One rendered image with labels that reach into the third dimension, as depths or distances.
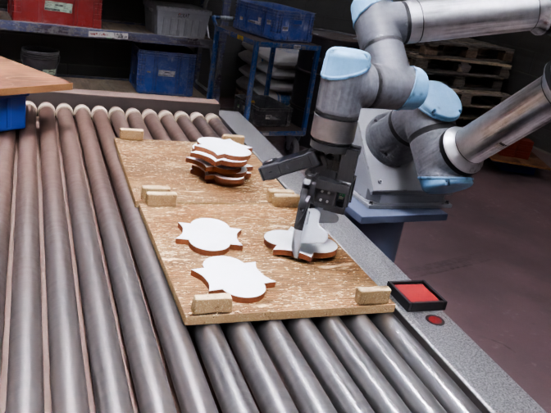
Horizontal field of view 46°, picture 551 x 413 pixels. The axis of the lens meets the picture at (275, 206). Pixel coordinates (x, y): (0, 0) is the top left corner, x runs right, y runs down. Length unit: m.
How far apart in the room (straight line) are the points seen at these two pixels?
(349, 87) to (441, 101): 0.53
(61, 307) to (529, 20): 0.93
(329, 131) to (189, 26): 4.61
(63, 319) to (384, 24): 0.70
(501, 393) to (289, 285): 0.35
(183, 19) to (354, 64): 4.59
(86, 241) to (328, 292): 0.43
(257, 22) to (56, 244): 3.69
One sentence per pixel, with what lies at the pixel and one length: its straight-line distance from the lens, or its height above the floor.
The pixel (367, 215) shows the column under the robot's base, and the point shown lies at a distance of 1.60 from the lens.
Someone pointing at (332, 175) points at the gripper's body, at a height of 1.09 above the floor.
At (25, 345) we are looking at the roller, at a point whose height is 0.92.
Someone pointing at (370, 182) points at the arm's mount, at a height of 0.94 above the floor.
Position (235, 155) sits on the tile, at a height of 1.02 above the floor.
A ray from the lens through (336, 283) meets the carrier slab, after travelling 1.09.
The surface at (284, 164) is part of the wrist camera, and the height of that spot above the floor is 1.10.
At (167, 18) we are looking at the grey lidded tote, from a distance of 5.54.
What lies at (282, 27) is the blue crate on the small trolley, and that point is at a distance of 4.57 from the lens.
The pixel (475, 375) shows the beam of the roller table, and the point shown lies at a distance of 1.00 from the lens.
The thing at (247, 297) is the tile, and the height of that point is 0.95.
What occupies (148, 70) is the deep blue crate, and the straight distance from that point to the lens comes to 5.61.
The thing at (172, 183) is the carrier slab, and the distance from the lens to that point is 1.41.
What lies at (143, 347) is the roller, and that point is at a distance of 0.90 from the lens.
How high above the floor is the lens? 1.43
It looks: 22 degrees down
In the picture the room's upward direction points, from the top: 10 degrees clockwise
